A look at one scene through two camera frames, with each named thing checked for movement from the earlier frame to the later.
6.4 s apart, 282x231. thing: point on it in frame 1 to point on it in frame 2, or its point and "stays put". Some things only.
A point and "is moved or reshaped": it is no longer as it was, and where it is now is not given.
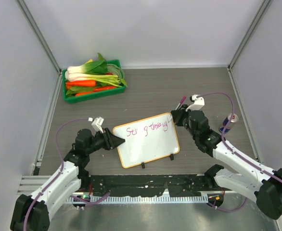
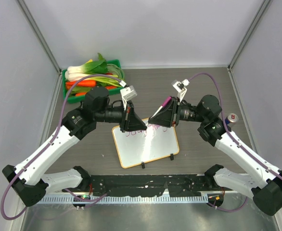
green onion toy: x=109 y=79 stays put
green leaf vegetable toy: x=74 y=90 stays put
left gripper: x=110 y=140 to x=130 y=121
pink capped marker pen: x=179 y=105 is moved or reshaped
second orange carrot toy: x=83 y=93 stays put
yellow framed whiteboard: x=147 y=139 stays put
